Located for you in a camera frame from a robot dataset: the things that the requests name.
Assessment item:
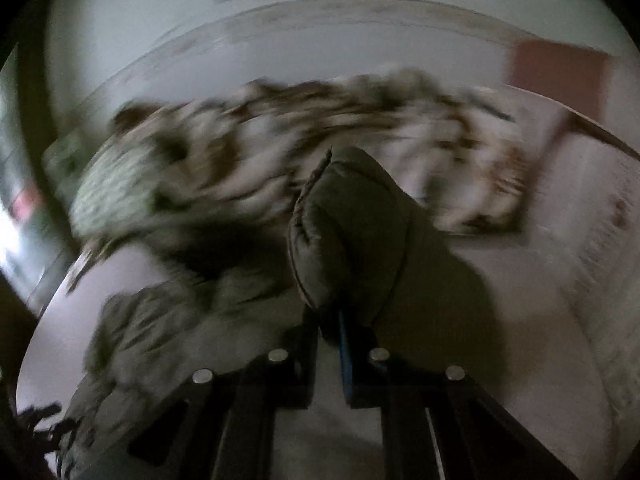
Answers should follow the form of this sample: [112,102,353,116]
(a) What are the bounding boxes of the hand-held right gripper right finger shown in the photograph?
[336,309,577,480]

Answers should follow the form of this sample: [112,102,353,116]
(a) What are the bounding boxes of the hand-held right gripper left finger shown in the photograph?
[127,306,322,480]

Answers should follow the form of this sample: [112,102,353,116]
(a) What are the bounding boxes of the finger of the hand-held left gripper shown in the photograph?
[17,402,68,453]

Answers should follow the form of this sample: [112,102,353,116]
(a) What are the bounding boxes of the olive green puffer jacket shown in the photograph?
[55,146,507,480]

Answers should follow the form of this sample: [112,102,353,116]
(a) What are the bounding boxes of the bed with white sheet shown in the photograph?
[15,72,628,480]

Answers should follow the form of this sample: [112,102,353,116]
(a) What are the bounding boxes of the green patterned pillow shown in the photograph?
[44,135,166,238]

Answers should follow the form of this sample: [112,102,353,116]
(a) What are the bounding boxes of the leaf print blanket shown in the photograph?
[75,67,531,266]

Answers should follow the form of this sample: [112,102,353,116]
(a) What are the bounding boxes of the striped patterned cushion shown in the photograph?
[547,105,640,411]

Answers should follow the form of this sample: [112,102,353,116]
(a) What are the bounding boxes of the reddish brown headboard panel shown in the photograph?
[507,40,611,121]

